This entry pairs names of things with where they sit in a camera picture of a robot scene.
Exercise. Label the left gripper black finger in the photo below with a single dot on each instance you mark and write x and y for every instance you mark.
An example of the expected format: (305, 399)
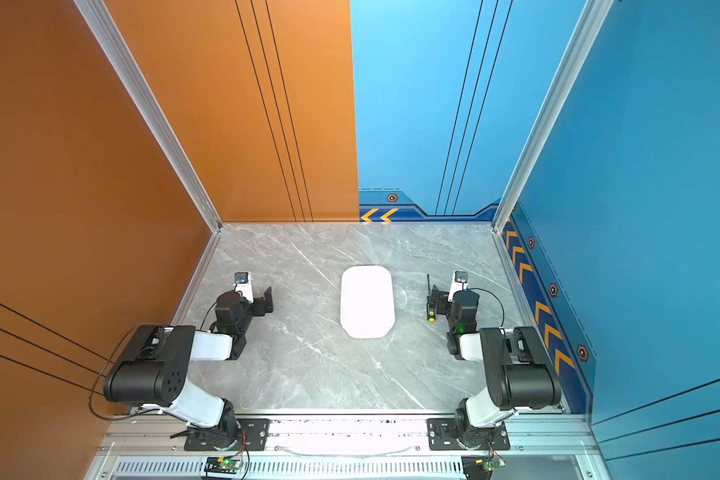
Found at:
(267, 295)
(261, 308)

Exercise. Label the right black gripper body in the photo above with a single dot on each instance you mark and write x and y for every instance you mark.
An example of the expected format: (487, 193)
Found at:
(453, 323)

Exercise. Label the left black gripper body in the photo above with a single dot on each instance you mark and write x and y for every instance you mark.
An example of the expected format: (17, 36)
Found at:
(247, 311)

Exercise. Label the yellow black screwdriver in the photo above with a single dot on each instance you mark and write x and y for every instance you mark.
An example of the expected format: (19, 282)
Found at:
(431, 301)

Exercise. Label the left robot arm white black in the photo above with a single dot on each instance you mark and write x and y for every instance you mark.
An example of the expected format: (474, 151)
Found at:
(152, 372)

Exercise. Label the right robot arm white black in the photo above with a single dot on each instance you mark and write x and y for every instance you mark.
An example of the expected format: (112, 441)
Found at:
(518, 372)

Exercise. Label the white oval bin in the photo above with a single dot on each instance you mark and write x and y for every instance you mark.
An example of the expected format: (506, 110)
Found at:
(367, 308)

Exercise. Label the left green circuit board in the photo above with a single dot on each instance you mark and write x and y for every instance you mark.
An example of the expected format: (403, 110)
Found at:
(223, 467)

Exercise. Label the green circuit board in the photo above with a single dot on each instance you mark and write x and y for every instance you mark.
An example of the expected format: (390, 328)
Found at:
(223, 467)
(481, 468)

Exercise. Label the right green circuit board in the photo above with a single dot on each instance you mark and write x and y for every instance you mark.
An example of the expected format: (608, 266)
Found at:
(481, 468)

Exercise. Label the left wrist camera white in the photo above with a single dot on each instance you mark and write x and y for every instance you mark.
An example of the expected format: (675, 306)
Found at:
(243, 285)

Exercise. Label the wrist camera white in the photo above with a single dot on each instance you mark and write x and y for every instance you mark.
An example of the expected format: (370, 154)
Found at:
(459, 283)
(243, 285)

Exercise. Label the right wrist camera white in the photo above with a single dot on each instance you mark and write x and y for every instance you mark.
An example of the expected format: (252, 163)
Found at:
(459, 283)

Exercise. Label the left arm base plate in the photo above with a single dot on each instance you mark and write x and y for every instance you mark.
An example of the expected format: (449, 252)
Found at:
(250, 434)

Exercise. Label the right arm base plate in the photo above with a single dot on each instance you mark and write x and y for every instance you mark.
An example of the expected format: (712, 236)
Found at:
(445, 434)

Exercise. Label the aluminium front rail frame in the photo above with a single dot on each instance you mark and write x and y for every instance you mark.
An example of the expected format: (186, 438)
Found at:
(352, 445)

